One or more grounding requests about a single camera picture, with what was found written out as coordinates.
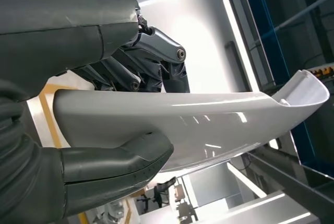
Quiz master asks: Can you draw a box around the blue vertical beam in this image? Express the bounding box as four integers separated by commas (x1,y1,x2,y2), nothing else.
240,0,334,178

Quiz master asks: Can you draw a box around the long white light strip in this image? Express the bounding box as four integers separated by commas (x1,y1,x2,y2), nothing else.
223,0,260,93

